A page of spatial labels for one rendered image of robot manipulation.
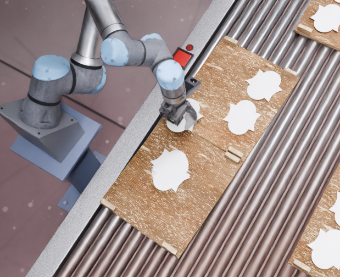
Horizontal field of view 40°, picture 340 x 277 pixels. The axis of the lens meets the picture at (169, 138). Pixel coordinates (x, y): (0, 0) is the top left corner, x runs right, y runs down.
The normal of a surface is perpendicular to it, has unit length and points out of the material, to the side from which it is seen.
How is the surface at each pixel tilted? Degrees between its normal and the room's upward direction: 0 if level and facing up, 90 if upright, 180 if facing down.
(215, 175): 0
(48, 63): 38
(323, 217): 0
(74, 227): 0
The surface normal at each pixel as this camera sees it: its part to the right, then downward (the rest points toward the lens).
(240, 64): -0.09, -0.37
